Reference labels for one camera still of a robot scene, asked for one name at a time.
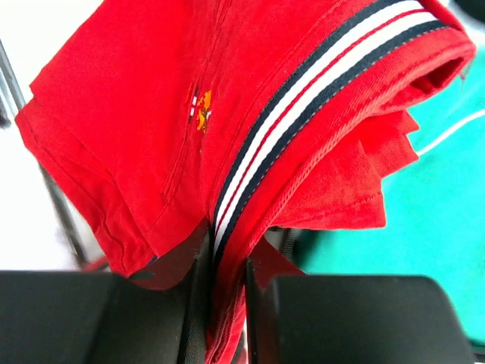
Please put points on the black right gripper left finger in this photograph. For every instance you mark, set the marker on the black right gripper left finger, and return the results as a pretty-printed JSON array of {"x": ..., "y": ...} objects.
[{"x": 157, "y": 315}]

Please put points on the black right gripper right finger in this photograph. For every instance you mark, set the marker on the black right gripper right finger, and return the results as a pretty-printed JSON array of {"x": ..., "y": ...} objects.
[{"x": 297, "y": 318}]

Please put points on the green jacket with orange letter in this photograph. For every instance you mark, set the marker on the green jacket with orange letter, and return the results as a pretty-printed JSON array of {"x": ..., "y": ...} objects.
[{"x": 434, "y": 208}]

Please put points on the red polo shirt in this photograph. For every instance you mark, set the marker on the red polo shirt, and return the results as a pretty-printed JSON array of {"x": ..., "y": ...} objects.
[{"x": 156, "y": 115}]

